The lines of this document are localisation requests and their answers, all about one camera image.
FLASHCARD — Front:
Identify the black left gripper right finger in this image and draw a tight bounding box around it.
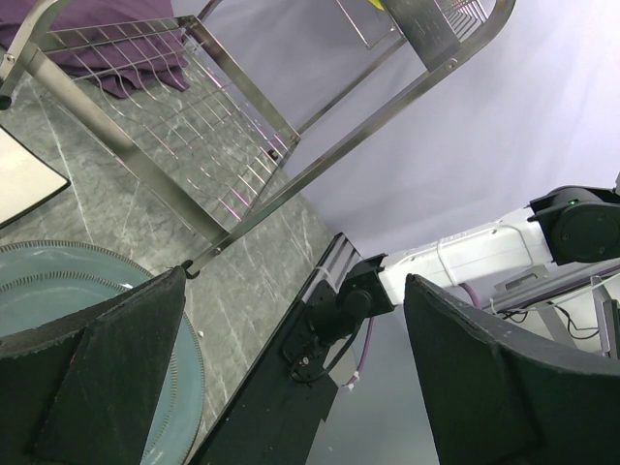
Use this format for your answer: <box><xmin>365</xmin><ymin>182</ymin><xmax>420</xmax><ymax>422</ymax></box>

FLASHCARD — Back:
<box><xmin>404</xmin><ymin>275</ymin><xmax>619</xmax><ymax>464</ymax></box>

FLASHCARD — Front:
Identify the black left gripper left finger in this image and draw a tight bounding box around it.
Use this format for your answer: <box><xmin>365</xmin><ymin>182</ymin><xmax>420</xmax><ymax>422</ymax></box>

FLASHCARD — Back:
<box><xmin>1</xmin><ymin>266</ymin><xmax>186</xmax><ymax>464</ymax></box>

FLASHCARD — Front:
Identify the teal round plate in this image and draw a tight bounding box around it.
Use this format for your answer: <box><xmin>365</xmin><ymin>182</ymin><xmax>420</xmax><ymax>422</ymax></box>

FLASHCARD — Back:
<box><xmin>1</xmin><ymin>239</ymin><xmax>204</xmax><ymax>464</ymax></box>

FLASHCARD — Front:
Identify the white square plate black rim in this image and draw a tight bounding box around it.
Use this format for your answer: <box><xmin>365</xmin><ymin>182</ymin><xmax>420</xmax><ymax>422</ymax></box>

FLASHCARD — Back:
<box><xmin>1</xmin><ymin>126</ymin><xmax>71</xmax><ymax>228</ymax></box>

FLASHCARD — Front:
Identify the green scalloped plate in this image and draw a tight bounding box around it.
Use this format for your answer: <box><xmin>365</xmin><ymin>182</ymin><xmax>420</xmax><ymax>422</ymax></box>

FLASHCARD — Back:
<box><xmin>369</xmin><ymin>0</ymin><xmax>384</xmax><ymax>10</ymax></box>

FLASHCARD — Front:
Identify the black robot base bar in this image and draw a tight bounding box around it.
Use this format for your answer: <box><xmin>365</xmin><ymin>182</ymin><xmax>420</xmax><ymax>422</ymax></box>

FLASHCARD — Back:
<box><xmin>190</xmin><ymin>233</ymin><xmax>362</xmax><ymax>464</ymax></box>

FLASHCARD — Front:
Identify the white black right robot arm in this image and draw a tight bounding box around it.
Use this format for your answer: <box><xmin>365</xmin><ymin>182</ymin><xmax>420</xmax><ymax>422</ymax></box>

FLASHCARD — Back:
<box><xmin>282</xmin><ymin>186</ymin><xmax>619</xmax><ymax>386</ymax></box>

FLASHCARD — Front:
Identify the steel dish rack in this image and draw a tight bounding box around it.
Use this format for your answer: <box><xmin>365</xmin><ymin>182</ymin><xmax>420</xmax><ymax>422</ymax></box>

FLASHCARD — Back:
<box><xmin>1</xmin><ymin>1</ymin><xmax>514</xmax><ymax>277</ymax></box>

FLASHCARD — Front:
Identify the purple cloth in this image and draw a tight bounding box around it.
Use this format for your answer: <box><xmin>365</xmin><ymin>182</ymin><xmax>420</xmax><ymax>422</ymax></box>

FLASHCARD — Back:
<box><xmin>0</xmin><ymin>0</ymin><xmax>190</xmax><ymax>101</ymax></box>

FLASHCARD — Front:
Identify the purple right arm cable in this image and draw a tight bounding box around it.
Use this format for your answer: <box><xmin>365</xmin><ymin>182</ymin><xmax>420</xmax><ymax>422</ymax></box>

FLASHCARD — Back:
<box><xmin>343</xmin><ymin>283</ymin><xmax>483</xmax><ymax>391</ymax></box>

